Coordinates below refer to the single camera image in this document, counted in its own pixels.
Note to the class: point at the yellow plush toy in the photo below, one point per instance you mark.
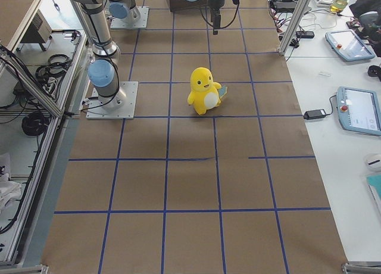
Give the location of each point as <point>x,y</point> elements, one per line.
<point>205,93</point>

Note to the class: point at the black small device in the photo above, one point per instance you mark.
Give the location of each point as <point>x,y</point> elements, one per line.
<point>305,34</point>

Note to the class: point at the yellow liquid bottle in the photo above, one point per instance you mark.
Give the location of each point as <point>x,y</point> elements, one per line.
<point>337,6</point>

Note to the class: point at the upper teach pendant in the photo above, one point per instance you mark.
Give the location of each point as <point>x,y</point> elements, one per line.
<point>348,45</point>

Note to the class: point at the teach pendant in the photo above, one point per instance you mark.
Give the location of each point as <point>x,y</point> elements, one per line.
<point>358,110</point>
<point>348,45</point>

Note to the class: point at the black power adapter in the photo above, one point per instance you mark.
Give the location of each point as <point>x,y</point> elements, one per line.
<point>314,114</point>

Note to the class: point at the black bag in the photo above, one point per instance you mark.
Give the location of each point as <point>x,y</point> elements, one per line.
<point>360,7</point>

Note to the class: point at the lower teach pendant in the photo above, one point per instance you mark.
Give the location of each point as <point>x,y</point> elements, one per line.
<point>358,110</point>

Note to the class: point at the grey metal box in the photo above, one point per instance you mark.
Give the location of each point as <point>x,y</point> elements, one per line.
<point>38,32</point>

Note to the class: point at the white round device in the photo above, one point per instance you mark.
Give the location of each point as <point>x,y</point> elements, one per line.
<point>372,162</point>

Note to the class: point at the teal notebook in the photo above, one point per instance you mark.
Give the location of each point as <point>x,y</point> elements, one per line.
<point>373,183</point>

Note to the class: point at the aluminium frame post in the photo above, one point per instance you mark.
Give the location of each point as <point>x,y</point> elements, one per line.
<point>293,24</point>

